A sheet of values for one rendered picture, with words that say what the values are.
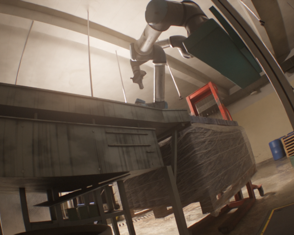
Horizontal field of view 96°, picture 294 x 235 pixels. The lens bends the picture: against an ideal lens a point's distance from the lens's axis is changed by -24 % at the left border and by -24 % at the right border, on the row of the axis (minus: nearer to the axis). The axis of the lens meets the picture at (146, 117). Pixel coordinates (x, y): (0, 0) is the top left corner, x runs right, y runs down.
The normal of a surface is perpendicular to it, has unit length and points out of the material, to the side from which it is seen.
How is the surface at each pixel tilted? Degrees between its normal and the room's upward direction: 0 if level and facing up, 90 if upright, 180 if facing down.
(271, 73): 90
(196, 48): 180
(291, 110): 90
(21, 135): 90
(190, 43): 90
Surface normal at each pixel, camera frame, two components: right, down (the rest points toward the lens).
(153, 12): -0.91, 0.12
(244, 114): -0.74, -0.09
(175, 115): 0.40, -0.44
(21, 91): 0.63, -0.44
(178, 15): 0.29, 0.65
